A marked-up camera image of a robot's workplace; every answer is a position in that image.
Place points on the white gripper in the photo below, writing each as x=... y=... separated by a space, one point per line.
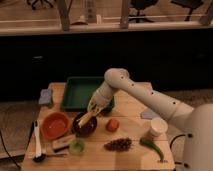
x=100 y=99

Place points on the yellow banana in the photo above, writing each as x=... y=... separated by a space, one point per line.
x=85 y=118

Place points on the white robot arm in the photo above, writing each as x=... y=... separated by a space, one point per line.
x=196 y=123

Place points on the dark purple bowl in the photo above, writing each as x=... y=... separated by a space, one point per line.
x=87 y=129

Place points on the orange bowl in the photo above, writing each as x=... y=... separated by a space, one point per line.
x=55 y=125

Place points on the green tray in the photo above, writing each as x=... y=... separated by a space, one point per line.
x=78 y=91

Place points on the red tomato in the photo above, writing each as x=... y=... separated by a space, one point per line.
x=112 y=125

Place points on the wooden brush block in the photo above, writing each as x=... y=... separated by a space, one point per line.
x=63 y=142

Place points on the small green cup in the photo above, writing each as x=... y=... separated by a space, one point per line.
x=76 y=147

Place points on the brown pine cone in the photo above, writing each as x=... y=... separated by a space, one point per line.
x=119 y=145

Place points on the grey cloth piece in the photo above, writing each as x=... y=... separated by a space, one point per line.
x=148 y=114

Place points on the green chili pepper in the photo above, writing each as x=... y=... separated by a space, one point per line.
x=150 y=144

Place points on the white paper cup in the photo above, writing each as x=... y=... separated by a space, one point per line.
x=158 y=126

